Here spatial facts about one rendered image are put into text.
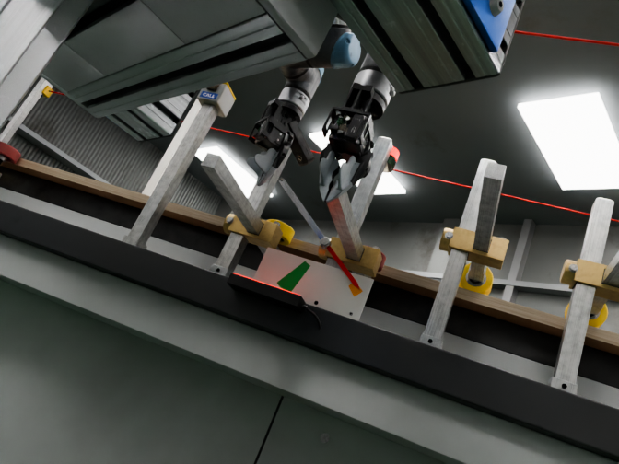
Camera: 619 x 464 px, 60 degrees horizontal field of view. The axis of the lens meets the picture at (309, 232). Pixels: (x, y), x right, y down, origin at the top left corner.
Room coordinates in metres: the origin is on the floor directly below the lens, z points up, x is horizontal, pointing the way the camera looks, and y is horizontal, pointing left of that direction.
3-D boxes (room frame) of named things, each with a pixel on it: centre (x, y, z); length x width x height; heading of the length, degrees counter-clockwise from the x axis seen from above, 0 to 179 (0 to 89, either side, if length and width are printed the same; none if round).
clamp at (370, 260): (1.15, -0.11, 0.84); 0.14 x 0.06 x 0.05; 68
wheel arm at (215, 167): (1.14, 0.15, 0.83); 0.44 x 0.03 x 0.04; 158
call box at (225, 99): (1.34, 0.39, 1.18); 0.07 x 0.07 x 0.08; 68
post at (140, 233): (1.34, 0.39, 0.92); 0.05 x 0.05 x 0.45; 68
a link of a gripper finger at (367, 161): (0.84, -0.03, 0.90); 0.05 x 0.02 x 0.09; 69
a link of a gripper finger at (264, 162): (1.15, 0.16, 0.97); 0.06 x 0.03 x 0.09; 118
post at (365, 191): (1.15, -0.08, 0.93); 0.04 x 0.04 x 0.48; 68
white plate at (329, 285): (1.14, -0.05, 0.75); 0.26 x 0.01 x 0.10; 68
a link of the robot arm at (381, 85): (0.83, 0.00, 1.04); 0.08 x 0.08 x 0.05
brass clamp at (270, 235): (1.23, 0.13, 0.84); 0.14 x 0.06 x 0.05; 68
